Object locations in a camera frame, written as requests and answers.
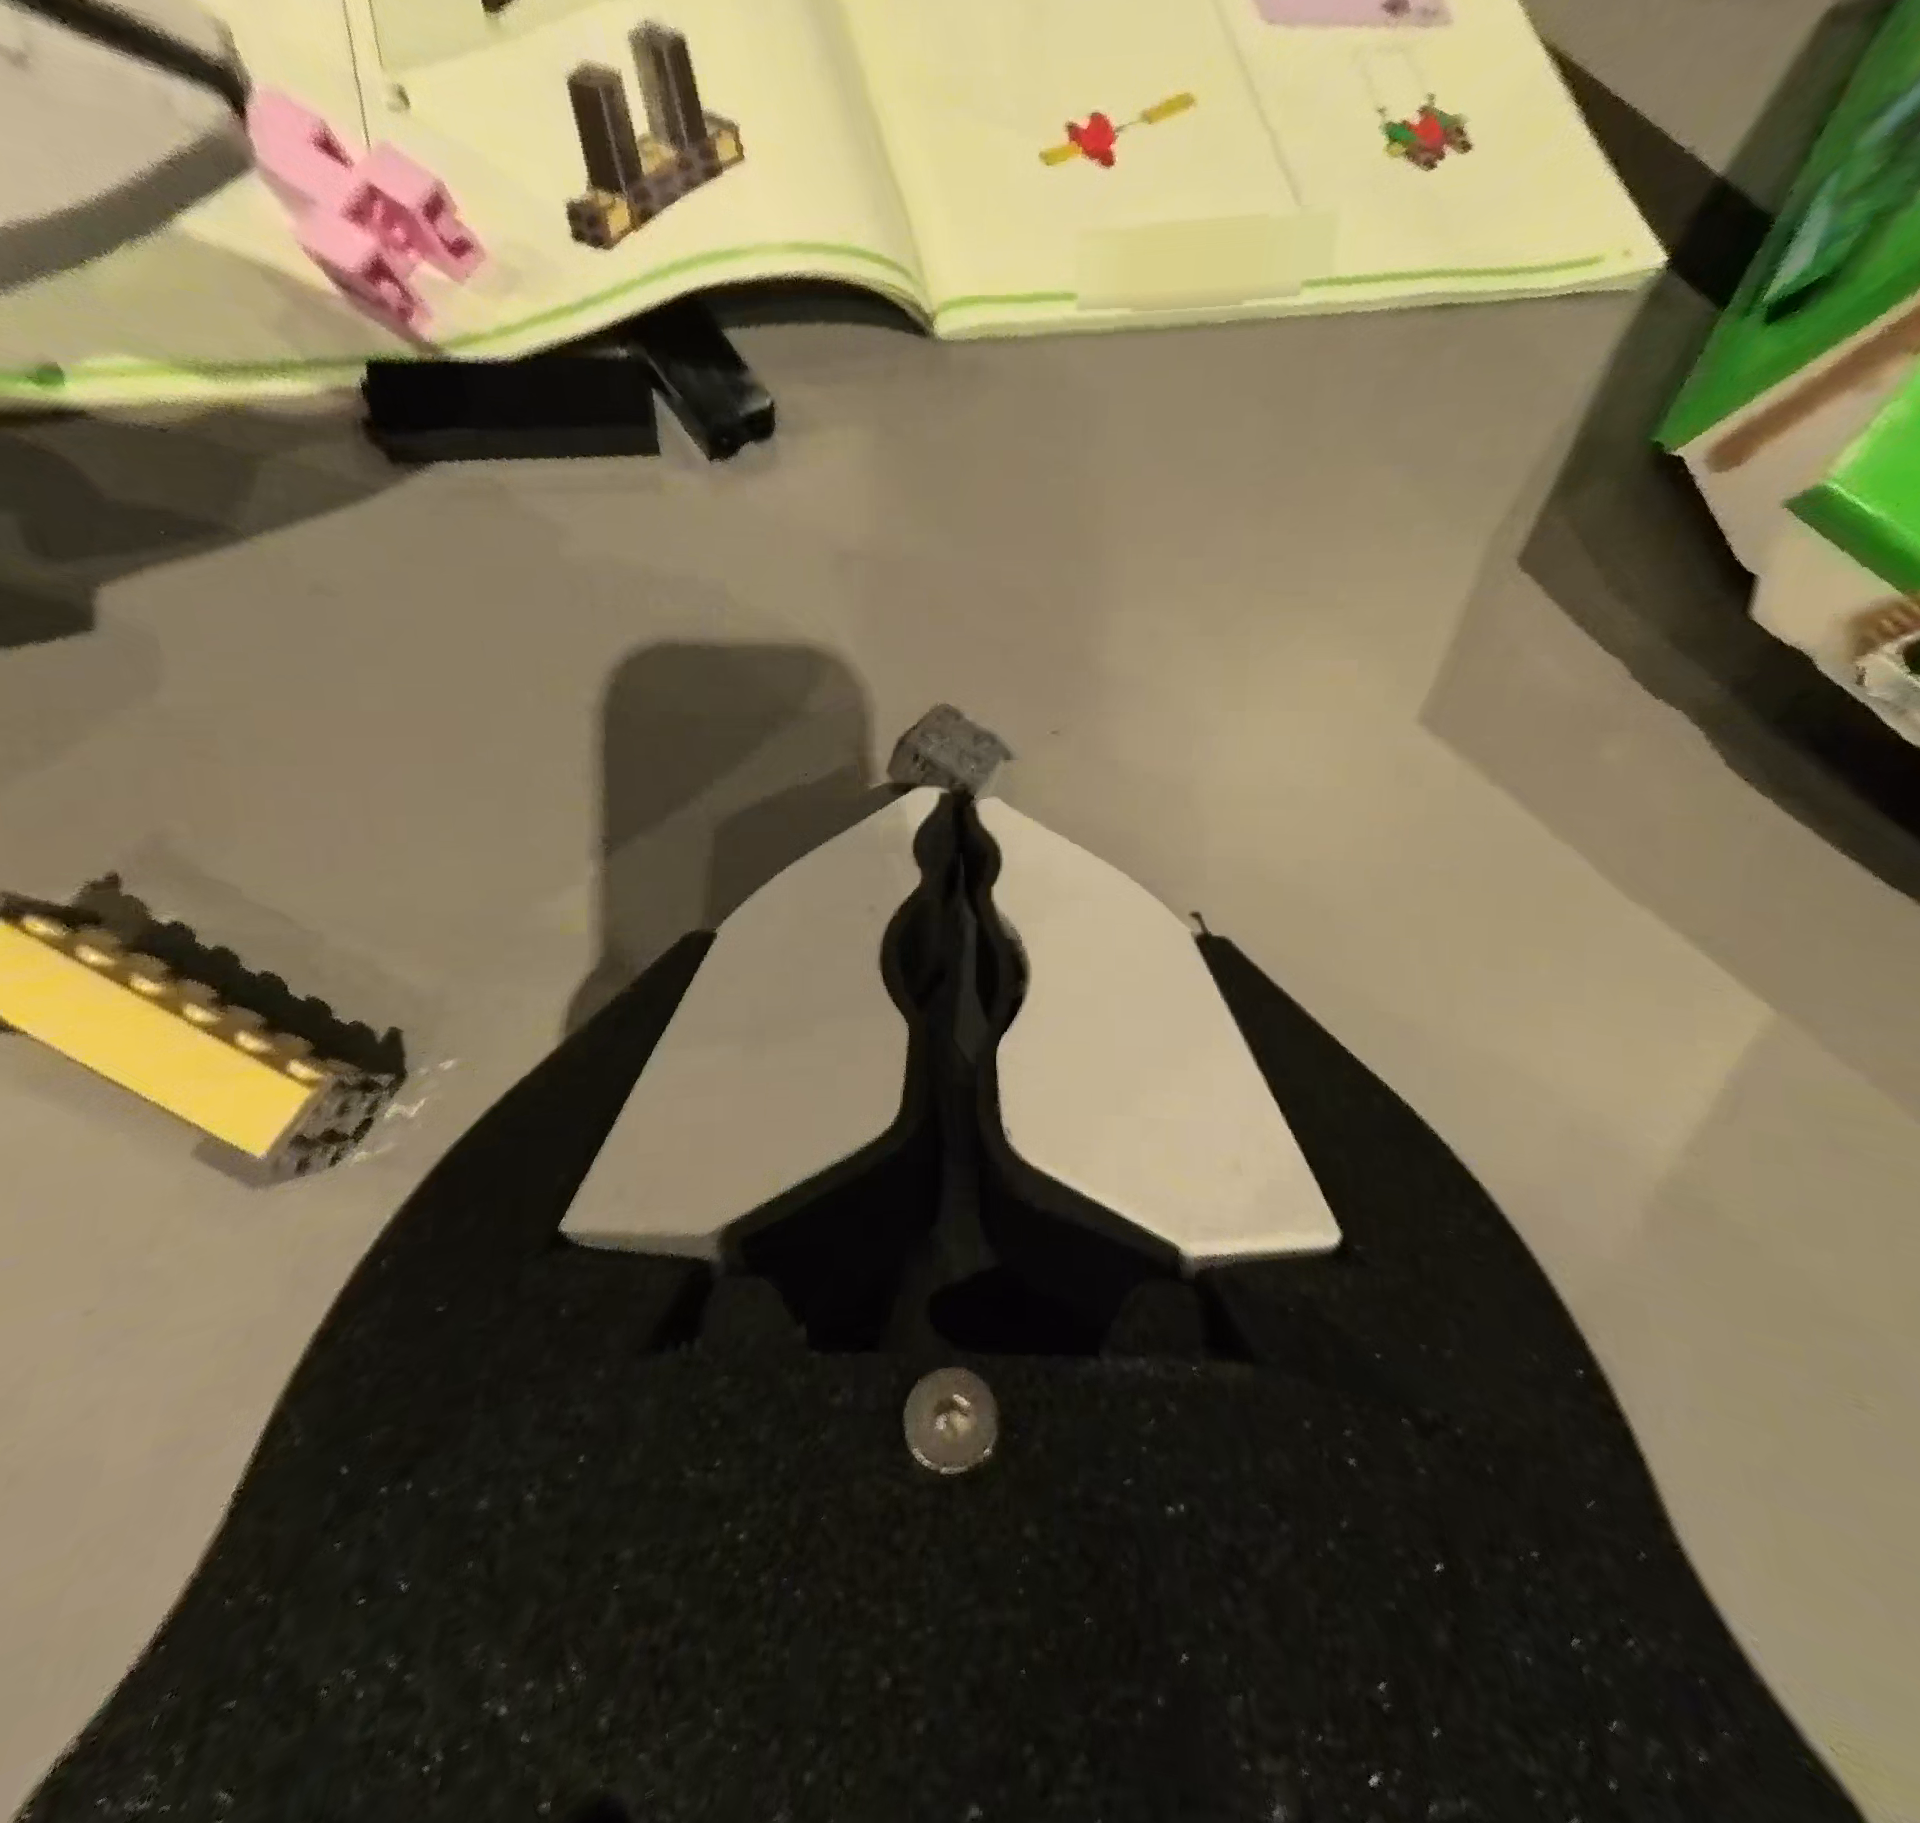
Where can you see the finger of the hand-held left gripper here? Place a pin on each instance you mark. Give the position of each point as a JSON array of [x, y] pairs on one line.
[[85, 144]]

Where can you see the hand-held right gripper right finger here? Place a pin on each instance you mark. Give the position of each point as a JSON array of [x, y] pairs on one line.
[[1156, 1083]]

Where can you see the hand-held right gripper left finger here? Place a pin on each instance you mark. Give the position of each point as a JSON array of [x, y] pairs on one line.
[[751, 1083]]

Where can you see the yellow and black brick block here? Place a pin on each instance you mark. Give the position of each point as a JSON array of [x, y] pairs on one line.
[[136, 1027]]

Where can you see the pink brick pig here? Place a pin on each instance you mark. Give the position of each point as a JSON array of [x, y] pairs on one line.
[[359, 201]]

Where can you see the black long brick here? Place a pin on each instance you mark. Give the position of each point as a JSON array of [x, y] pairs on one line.
[[509, 410], [721, 410]]

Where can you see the pale green instruction booklet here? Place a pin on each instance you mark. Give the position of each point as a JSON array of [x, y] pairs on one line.
[[961, 201]]

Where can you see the green and white toy box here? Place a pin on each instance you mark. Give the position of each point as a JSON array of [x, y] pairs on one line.
[[1799, 282]]

